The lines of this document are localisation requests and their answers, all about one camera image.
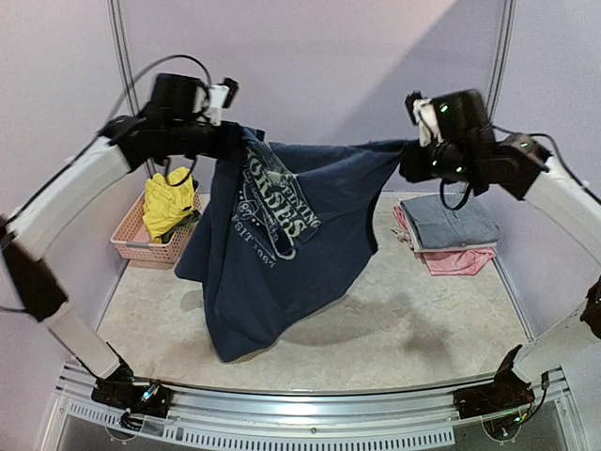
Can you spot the aluminium corner post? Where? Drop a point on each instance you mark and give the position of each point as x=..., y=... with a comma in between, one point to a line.
x=117, y=23
x=508, y=12

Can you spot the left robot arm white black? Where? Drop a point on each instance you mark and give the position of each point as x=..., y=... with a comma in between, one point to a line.
x=183, y=117

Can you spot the aluminium front rail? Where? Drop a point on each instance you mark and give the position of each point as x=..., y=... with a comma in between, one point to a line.
x=423, y=418

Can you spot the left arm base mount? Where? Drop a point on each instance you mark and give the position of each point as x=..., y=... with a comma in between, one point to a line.
x=122, y=390

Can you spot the pink plastic laundry basket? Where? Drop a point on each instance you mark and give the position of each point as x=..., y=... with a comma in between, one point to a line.
x=134, y=243

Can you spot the grey blue button shirt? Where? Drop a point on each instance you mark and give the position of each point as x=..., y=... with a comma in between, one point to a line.
x=434, y=225

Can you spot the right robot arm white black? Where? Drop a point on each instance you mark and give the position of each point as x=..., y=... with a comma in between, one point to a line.
x=458, y=142

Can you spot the yellow garment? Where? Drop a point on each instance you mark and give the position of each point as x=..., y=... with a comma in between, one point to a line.
x=168, y=201

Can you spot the pink folded garment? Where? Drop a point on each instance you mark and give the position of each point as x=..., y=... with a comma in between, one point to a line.
x=465, y=262

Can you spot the white folded shirt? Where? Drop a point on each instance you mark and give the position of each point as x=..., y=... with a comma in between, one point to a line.
x=417, y=247

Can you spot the left aluminium corner post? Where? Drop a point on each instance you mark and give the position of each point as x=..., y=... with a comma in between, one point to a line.
x=117, y=23

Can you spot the navy blue garment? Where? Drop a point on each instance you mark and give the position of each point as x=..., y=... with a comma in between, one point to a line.
x=286, y=231

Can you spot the right aluminium corner post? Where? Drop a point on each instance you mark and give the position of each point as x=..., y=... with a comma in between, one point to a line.
x=508, y=12

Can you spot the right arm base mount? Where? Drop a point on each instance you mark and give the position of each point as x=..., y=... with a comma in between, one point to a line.
x=506, y=391

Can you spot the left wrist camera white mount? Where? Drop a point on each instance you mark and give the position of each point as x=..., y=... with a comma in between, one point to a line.
x=220, y=98

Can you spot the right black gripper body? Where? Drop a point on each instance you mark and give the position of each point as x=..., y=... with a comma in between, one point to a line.
x=412, y=163

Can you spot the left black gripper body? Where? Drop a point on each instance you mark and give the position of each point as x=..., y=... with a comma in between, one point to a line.
x=187, y=140

